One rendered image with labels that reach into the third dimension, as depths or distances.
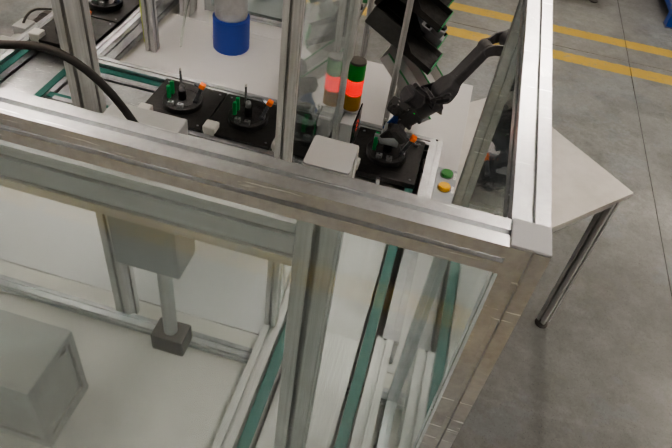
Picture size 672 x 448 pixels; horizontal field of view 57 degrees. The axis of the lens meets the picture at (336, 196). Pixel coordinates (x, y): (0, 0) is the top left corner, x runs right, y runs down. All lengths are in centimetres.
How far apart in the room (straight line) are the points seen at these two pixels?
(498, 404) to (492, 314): 228
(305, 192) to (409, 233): 8
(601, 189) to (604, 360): 93
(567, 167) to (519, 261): 207
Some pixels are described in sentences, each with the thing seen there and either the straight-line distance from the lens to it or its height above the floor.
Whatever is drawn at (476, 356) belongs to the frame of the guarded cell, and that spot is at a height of 185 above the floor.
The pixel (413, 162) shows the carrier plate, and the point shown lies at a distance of 214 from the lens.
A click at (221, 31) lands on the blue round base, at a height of 97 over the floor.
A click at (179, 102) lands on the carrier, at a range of 225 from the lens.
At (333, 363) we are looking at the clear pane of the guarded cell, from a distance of 65.
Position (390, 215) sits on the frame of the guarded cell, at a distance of 46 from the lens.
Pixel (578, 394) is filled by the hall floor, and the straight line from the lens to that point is 297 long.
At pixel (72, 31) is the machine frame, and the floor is 172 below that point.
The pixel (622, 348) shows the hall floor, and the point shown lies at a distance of 322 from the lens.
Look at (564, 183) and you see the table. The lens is 246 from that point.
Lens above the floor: 231
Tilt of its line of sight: 43 degrees down
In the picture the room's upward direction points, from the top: 9 degrees clockwise
